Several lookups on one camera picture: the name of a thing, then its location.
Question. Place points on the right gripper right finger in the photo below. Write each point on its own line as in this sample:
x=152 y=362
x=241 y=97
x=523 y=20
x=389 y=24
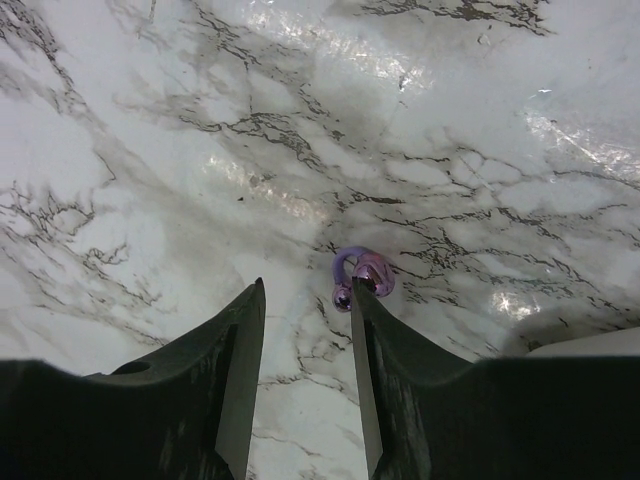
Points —
x=429 y=414

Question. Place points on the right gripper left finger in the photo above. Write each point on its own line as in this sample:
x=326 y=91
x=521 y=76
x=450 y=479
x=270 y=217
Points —
x=184 y=411

